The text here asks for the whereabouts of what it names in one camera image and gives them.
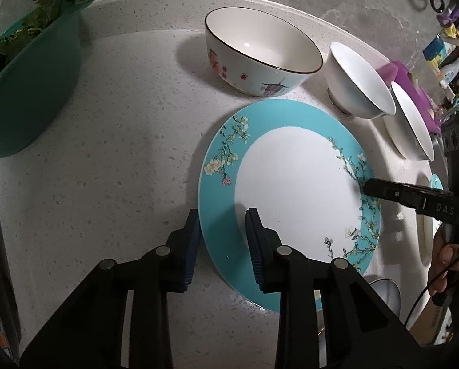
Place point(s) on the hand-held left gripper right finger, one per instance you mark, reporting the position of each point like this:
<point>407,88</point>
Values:
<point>254,250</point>

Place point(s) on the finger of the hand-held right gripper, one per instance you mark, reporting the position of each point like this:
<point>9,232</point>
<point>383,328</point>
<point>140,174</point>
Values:
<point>387,191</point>

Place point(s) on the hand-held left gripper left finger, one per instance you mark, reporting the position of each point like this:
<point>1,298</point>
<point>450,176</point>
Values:
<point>193,250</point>

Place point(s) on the teal floral rim plate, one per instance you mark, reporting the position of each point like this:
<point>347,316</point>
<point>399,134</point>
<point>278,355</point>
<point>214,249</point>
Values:
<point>291,184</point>

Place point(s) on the large floral ceramic bowl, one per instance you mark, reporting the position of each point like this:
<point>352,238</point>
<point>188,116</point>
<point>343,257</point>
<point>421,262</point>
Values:
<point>252,46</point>

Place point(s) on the person's right hand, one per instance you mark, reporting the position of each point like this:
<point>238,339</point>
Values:
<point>450,255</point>

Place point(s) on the small white bowl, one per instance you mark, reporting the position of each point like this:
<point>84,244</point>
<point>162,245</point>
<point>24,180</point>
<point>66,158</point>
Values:
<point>352,77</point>
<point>406,123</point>

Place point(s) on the white plate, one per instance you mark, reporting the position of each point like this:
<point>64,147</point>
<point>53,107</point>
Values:
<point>425,238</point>

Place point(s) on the white plastic bottle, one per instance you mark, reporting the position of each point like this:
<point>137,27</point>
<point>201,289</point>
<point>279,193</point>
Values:
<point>450,71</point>

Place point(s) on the purple plastic bowl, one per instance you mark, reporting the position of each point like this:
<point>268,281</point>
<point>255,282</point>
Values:
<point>396,71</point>

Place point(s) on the white bowl with dark rim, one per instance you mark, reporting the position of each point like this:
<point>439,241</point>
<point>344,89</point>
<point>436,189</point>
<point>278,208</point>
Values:
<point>387,294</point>

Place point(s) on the teal plastic basin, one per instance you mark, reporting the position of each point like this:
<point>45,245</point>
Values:
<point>33,92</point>

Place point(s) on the green leafy vegetables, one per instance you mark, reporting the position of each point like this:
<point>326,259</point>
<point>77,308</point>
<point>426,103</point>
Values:
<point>6,50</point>

